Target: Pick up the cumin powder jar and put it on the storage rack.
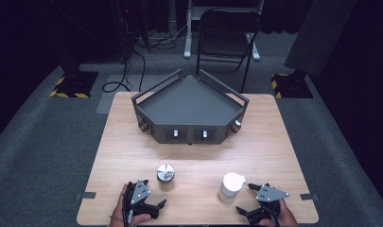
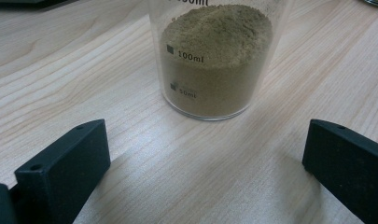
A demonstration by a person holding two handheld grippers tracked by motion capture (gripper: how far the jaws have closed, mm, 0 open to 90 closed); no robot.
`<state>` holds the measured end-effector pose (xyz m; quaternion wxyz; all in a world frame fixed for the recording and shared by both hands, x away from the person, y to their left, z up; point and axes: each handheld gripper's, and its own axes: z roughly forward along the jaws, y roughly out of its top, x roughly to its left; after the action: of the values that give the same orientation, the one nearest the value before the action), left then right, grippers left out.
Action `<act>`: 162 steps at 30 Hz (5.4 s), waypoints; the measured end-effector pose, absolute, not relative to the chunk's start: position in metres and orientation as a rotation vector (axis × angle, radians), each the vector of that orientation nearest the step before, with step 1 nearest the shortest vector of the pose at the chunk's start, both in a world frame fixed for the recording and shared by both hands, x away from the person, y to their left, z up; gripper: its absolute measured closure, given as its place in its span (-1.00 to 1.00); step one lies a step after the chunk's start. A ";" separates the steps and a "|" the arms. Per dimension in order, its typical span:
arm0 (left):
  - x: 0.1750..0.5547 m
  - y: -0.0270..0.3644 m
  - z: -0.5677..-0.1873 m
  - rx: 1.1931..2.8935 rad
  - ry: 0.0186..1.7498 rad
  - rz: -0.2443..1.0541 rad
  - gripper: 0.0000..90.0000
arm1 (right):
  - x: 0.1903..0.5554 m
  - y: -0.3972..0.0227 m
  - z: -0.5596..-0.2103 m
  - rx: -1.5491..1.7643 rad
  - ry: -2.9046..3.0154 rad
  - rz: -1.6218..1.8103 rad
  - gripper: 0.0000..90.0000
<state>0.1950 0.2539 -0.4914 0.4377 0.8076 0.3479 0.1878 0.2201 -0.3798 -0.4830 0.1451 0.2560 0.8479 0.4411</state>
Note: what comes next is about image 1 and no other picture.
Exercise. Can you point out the black folding chair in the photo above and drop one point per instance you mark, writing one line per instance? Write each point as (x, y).
(225, 44)

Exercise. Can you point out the glass jar with white lid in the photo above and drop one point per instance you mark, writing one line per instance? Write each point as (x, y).
(231, 186)

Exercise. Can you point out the person's right hand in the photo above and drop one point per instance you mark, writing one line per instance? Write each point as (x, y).
(287, 216)

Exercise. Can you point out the dark grey corner shelf rack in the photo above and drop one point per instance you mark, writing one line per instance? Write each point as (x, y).
(189, 104)

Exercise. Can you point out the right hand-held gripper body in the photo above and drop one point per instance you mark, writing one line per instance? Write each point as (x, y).
(269, 194)

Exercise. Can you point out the glass jar with silver lid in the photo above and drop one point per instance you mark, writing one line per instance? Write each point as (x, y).
(165, 173)

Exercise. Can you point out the grey floor mat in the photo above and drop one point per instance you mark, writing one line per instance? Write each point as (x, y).
(112, 101)

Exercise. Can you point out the dark equipment rack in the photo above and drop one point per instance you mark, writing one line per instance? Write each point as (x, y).
(129, 22)

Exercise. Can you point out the black yellow striped base plate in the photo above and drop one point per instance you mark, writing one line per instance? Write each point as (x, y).
(75, 85)
(291, 86)

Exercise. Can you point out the grey leaning panel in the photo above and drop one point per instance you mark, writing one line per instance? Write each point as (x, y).
(320, 34)

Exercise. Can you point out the grey tape strip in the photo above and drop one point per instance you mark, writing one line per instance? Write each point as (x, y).
(85, 195)
(309, 197)

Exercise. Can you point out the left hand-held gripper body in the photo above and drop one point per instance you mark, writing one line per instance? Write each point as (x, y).
(140, 190)

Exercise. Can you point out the person's left hand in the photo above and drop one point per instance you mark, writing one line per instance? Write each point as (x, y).
(118, 209)

